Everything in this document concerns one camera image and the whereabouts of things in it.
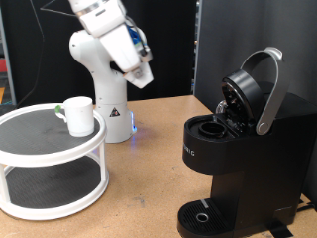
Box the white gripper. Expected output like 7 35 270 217
78 1 146 81

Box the white mug with green-marked handle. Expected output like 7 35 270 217
54 95 96 138

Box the black Keurig coffee machine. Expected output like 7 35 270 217
176 46 317 238

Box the perforated metal upright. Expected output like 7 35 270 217
191 0 202 97

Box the grey partition panel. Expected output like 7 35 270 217
194 0 317 110

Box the white two-tier turntable shelf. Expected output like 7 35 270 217
0 102 110 221

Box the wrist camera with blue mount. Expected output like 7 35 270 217
127 24 154 63

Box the black camera cable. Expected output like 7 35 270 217
39 0 87 18

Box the thin black hanging cable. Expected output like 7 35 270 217
17 0 46 107

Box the grey metal frame post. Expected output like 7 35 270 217
0 8 17 107

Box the black power cord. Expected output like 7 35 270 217
295 197 317 214

